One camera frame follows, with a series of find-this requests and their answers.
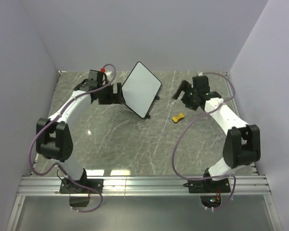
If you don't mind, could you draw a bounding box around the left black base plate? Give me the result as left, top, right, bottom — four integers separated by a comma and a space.
59, 178, 104, 194

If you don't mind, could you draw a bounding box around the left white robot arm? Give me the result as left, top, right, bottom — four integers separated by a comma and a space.
31, 68, 125, 193

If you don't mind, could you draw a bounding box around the wire whiteboard stand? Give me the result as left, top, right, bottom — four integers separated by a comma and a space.
124, 95, 160, 119

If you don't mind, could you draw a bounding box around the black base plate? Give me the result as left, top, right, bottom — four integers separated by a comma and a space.
59, 178, 104, 194
183, 179, 231, 193

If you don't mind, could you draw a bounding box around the small white whiteboard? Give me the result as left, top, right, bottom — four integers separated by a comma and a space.
122, 61, 162, 119

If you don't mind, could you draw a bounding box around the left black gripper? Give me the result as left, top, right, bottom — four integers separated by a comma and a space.
97, 82, 125, 105

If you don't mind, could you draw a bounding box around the yellow bone-shaped eraser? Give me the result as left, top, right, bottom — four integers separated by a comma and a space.
171, 113, 185, 123

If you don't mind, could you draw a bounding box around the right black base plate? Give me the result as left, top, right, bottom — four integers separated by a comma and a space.
183, 179, 231, 193

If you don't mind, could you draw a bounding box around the aluminium mounting rail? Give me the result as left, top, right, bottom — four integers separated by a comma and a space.
16, 175, 271, 197

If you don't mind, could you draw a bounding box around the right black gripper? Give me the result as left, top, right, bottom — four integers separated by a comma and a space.
171, 80, 198, 111

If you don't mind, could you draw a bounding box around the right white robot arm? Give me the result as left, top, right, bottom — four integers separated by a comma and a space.
173, 74, 261, 192

